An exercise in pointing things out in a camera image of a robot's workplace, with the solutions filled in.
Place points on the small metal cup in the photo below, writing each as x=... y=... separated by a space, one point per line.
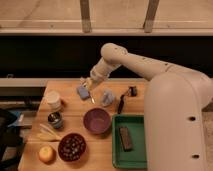
x=55 y=120

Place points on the black handled brush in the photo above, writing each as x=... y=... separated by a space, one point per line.
x=121 y=104

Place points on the purple bowl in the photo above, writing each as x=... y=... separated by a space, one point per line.
x=97 y=121

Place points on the dark red patterned bowl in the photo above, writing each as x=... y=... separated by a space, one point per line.
x=71 y=147

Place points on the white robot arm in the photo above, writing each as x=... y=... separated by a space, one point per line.
x=173 y=103

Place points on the white cup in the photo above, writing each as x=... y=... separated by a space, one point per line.
x=53 y=99

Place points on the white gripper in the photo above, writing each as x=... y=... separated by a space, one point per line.
x=97 y=76

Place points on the small dark red object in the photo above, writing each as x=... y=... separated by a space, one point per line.
x=133 y=91

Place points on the dark brown block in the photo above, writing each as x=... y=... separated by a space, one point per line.
x=125 y=139

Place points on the yellow apple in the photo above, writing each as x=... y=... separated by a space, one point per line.
x=46 y=154

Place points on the black chair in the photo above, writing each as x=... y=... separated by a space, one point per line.
x=9 y=137

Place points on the blue sponge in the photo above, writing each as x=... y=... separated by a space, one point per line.
x=80 y=91

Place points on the yellow banana peel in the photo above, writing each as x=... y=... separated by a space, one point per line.
x=47 y=134

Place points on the silver fork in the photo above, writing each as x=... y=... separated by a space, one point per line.
x=90 y=96

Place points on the light blue crumpled cloth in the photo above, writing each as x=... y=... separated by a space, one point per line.
x=107 y=98

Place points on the green plastic tray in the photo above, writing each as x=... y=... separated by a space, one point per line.
x=136 y=158

